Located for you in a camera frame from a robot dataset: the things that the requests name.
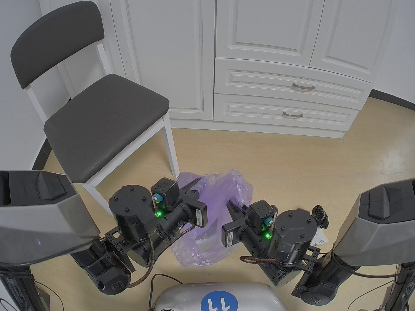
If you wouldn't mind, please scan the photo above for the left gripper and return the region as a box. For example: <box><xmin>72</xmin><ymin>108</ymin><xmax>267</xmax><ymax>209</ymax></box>
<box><xmin>156</xmin><ymin>178</ymin><xmax>208</xmax><ymax>240</ymax></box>

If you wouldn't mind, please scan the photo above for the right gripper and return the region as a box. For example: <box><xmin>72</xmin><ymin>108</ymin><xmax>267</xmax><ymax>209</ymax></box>
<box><xmin>221</xmin><ymin>200</ymin><xmax>277</xmax><ymax>256</ymax></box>

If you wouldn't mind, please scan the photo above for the purple plastic bag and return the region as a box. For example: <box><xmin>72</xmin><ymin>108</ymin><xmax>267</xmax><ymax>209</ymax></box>
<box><xmin>171</xmin><ymin>170</ymin><xmax>253</xmax><ymax>267</ymax></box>

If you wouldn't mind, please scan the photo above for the black plastic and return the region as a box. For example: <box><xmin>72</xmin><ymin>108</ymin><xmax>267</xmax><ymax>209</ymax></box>
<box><xmin>311</xmin><ymin>204</ymin><xmax>330</xmax><ymax>229</ymax></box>

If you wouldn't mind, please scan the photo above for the white printed wrapper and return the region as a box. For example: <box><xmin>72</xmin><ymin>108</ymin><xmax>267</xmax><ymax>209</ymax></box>
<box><xmin>313</xmin><ymin>227</ymin><xmax>329</xmax><ymax>246</ymax></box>

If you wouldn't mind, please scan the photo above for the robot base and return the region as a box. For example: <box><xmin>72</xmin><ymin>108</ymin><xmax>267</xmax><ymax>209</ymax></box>
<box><xmin>156</xmin><ymin>282</ymin><xmax>287</xmax><ymax>311</ymax></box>

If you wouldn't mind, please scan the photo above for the grey white chair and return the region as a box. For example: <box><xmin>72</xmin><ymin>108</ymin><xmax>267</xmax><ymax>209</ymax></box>
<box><xmin>10</xmin><ymin>1</ymin><xmax>180</xmax><ymax>218</ymax></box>

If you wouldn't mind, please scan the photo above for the white wardrobe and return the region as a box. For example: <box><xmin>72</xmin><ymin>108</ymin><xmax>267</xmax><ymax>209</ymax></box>
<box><xmin>37</xmin><ymin>0</ymin><xmax>399</xmax><ymax>139</ymax></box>

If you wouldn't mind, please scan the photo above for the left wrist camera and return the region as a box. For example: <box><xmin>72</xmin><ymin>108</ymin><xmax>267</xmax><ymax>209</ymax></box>
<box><xmin>151</xmin><ymin>178</ymin><xmax>180</xmax><ymax>213</ymax></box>

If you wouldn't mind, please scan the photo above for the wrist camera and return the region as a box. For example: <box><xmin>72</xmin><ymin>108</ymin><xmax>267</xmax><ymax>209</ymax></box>
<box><xmin>151</xmin><ymin>178</ymin><xmax>180</xmax><ymax>213</ymax></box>
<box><xmin>247</xmin><ymin>200</ymin><xmax>279</xmax><ymax>236</ymax></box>

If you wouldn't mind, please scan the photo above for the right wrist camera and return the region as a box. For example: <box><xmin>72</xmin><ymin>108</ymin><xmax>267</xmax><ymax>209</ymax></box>
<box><xmin>247</xmin><ymin>200</ymin><xmax>279</xmax><ymax>236</ymax></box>

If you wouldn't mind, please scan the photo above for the black cable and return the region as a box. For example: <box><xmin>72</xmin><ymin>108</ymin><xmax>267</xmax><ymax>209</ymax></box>
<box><xmin>148</xmin><ymin>273</ymin><xmax>184</xmax><ymax>309</ymax></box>

